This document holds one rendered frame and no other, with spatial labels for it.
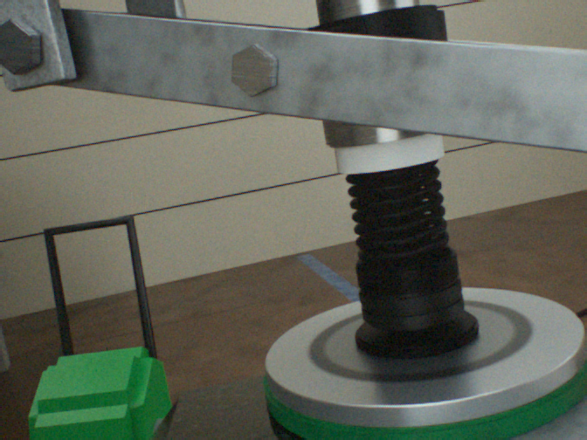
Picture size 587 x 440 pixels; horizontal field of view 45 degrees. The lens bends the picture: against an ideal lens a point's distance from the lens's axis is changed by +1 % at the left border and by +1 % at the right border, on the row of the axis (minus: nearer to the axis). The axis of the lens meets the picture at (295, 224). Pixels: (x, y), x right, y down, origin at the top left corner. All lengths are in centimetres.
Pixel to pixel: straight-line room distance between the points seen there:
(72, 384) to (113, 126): 326
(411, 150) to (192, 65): 14
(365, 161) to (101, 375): 123
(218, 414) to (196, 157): 430
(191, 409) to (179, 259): 433
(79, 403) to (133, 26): 121
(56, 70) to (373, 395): 28
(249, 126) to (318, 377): 438
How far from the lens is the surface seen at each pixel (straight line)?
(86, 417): 159
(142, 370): 161
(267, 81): 42
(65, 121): 476
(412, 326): 46
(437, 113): 40
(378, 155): 44
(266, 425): 47
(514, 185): 551
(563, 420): 44
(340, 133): 44
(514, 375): 43
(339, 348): 50
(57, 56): 48
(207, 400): 53
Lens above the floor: 107
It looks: 10 degrees down
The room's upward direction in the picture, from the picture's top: 10 degrees counter-clockwise
